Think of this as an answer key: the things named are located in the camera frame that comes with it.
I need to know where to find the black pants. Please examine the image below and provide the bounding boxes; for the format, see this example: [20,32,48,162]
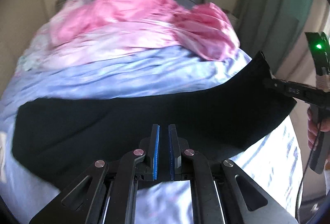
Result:
[12,54,296,189]

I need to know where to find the person's right hand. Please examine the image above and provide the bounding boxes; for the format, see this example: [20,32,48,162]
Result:
[307,108,329,150]

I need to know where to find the green curtain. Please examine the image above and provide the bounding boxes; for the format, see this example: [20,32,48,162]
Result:
[233,0,313,72]

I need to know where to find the blue floral striped bedsheet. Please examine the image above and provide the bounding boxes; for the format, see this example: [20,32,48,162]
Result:
[1,46,303,223]

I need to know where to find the pink satin blanket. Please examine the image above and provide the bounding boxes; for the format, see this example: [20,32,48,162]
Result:
[16,0,240,74]

